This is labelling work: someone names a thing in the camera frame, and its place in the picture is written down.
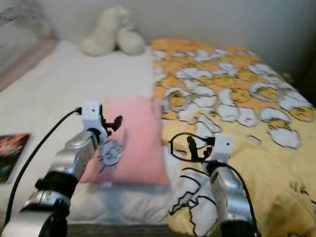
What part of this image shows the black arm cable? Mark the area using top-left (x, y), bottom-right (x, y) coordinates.
top-left (168, 132), bottom-right (260, 237)
top-left (2, 107), bottom-right (82, 233)

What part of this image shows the white plush toy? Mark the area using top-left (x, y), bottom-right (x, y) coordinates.
top-left (79, 5), bottom-right (147, 56)

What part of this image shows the white black paisley cloth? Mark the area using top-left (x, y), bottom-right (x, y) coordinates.
top-left (0, 0), bottom-right (54, 75)

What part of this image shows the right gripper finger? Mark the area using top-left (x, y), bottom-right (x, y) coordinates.
top-left (186, 137), bottom-right (199, 162)

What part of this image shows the yellow cartoon print duvet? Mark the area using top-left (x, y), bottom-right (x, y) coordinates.
top-left (151, 38), bottom-right (316, 237)

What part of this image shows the white bed sheet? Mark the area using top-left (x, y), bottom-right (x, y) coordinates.
top-left (0, 39), bottom-right (178, 226)

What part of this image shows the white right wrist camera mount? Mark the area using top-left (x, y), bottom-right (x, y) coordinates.
top-left (212, 134), bottom-right (236, 163)

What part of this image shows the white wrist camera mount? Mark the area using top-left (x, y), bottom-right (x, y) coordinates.
top-left (81, 101), bottom-right (104, 132)
top-left (212, 134), bottom-right (236, 163)

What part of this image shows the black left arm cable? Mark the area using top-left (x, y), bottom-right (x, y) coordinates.
top-left (2, 107), bottom-right (82, 233)

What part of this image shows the dark book with red cover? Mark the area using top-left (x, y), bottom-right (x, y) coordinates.
top-left (0, 132), bottom-right (31, 184)

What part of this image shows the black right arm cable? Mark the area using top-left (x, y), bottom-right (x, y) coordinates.
top-left (168, 132), bottom-right (260, 237)

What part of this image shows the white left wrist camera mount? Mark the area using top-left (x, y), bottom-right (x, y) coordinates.
top-left (81, 101), bottom-right (104, 132)

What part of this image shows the pink pillow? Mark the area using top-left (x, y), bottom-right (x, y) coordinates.
top-left (79, 96), bottom-right (170, 186)

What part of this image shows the brown wooden bed edge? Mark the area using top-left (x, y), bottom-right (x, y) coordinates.
top-left (0, 39), bottom-right (57, 94)

